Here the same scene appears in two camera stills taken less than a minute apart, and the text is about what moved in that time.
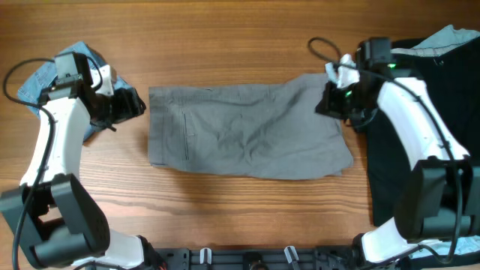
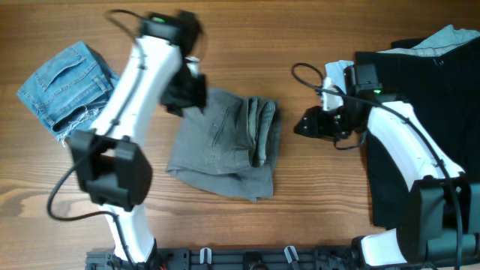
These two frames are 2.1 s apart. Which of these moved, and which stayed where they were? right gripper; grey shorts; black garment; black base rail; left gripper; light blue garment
Moved: right gripper; grey shorts; left gripper
Stayed: black garment; black base rail; light blue garment
